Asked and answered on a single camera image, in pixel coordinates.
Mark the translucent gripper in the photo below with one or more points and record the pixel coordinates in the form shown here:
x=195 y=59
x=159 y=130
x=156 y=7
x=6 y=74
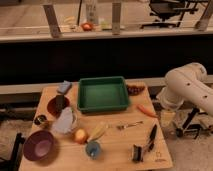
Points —
x=166 y=117

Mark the silver fork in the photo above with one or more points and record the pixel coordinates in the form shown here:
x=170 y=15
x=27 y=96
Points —
x=122 y=127

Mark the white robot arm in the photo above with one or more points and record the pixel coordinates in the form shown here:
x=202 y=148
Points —
x=186 y=83

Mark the small blue cup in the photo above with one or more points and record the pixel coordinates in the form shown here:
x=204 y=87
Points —
x=93 y=149

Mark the orange carrot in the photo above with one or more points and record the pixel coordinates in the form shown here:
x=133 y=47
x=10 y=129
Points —
x=146 y=111

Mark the green plastic tray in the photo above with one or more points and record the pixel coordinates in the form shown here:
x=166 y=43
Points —
x=102 y=94

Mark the yellow corn cob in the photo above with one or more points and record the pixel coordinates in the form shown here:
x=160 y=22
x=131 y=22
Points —
x=98 y=131

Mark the red yellow apple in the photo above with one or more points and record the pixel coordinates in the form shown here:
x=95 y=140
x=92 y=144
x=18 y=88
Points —
x=80 y=136

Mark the black office chair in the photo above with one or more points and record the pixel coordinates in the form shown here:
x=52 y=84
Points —
x=165 y=9

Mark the blue sponge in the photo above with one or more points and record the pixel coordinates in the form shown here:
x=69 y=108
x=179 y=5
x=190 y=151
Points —
x=64 y=87

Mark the black block on plate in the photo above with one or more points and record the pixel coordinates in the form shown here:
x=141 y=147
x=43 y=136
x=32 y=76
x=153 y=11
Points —
x=60 y=103

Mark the red plate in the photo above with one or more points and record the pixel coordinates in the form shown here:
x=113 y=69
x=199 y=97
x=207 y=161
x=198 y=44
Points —
x=51 y=107

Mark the red apple in background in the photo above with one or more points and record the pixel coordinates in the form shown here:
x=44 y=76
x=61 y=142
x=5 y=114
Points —
x=87 y=26

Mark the small dark tin can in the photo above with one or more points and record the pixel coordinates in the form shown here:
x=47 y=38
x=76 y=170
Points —
x=41 y=121

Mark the purple bowl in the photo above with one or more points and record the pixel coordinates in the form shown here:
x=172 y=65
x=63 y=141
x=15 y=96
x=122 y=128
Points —
x=38 y=145

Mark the black chair beside table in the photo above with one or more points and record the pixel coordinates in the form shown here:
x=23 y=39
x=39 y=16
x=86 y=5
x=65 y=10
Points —
x=9 y=165

